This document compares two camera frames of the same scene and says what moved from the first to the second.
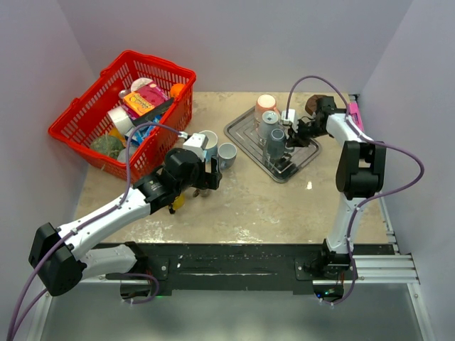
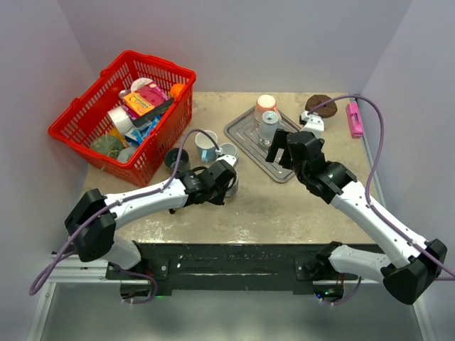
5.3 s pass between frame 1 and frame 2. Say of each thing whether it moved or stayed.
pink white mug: stayed
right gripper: moved
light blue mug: stayed
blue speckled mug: stayed
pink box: stayed
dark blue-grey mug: moved
